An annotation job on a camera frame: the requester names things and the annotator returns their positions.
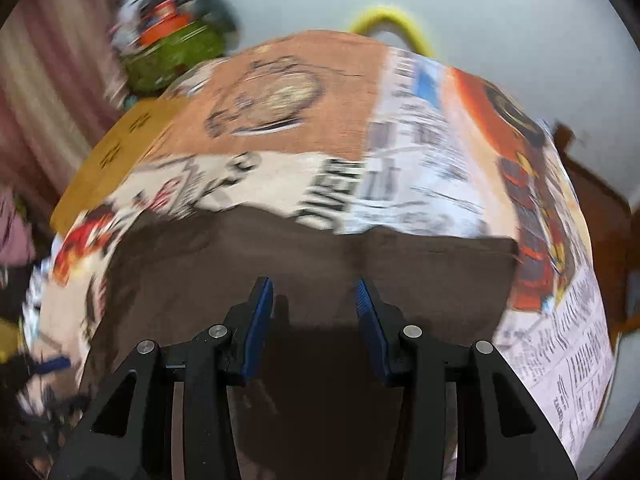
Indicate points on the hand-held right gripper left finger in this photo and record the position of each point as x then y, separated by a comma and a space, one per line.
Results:
257, 330

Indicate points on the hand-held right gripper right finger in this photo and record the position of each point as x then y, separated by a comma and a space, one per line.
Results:
372, 330

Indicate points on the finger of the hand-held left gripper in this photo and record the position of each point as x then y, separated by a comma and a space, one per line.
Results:
50, 365

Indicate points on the brown garment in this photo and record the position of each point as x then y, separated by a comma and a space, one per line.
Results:
300, 270

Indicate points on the newspaper print blanket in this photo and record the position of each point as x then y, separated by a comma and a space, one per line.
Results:
300, 110

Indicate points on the striped pink curtain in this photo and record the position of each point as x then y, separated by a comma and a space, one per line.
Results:
45, 85

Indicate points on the green patterned storage box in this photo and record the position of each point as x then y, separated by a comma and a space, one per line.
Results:
170, 57

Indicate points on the orange box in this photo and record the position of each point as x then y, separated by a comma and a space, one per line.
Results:
165, 22

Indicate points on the wooden bed frame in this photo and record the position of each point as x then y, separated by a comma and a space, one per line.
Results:
595, 210

